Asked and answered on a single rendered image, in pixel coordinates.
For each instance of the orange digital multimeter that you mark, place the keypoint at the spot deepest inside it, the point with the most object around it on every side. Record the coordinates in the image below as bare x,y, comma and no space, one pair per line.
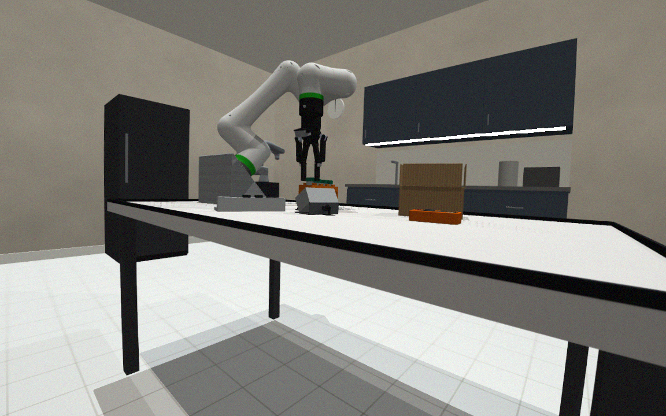
434,216

